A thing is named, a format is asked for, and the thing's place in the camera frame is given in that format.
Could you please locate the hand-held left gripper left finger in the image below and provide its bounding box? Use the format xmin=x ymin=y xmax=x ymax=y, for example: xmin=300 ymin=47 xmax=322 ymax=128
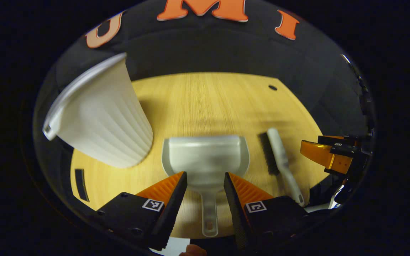
xmin=96 ymin=171 xmax=188 ymax=251

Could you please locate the grey plastic dustpan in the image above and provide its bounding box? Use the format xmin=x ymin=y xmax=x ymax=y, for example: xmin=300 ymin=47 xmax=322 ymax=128
xmin=161 ymin=135 xmax=250 ymax=238

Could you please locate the small grey broom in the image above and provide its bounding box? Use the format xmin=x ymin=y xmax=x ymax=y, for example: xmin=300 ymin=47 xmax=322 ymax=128
xmin=258 ymin=128 xmax=305 ymax=207

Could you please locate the white ribbed garbage bin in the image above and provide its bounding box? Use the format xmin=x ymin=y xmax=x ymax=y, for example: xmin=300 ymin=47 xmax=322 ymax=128
xmin=42 ymin=53 xmax=154 ymax=169

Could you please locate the wooden desktop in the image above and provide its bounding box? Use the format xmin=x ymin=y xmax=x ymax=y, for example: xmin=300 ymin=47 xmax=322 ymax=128
xmin=70 ymin=72 xmax=330 ymax=239

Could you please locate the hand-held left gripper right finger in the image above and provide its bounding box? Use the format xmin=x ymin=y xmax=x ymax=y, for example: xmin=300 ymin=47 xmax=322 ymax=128
xmin=224 ymin=172 xmax=309 ymax=253

